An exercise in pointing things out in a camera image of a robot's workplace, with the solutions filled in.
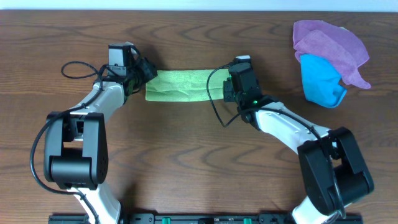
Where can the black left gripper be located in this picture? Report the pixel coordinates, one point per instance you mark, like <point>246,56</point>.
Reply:
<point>150,73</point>

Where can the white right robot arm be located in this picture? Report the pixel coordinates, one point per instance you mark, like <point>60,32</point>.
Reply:
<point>334,171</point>

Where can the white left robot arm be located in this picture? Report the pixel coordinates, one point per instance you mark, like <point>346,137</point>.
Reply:
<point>76,150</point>

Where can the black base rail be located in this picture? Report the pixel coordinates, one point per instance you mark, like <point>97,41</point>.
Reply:
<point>148,218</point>

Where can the purple cloth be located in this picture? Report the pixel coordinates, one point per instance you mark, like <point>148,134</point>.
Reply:
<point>344,50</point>

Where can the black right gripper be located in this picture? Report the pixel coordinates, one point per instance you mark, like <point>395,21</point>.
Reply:
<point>227,91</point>

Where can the green cloth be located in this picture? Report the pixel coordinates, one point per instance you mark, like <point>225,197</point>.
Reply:
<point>186,85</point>

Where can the blue cloth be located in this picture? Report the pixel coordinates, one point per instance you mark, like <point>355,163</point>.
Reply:
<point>321,82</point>

